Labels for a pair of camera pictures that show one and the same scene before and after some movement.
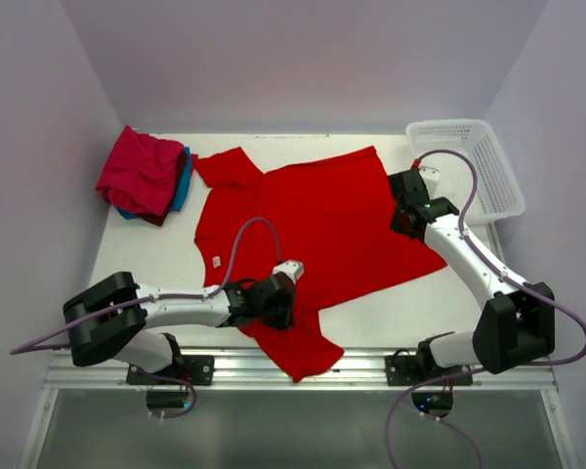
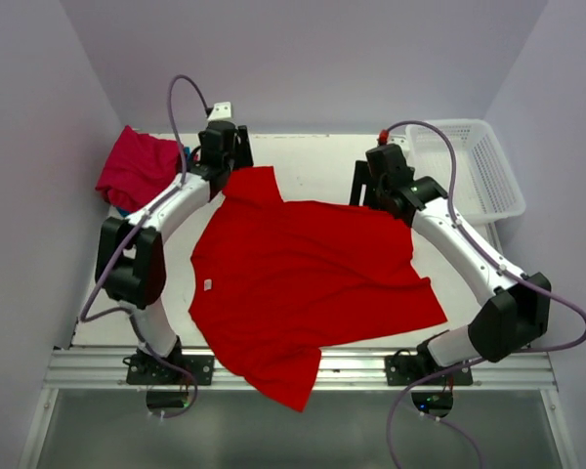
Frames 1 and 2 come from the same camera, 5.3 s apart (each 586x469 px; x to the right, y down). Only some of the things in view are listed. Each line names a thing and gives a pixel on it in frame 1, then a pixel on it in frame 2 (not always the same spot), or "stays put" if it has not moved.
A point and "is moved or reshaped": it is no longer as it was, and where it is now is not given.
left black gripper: x=283 y=303 to x=242 y=148
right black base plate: x=414 y=370 stays put
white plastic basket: x=498 y=194 stays put
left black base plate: x=196 y=370 stays put
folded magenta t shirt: x=140 y=172 stays put
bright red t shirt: x=331 y=217 is moved or reshaped
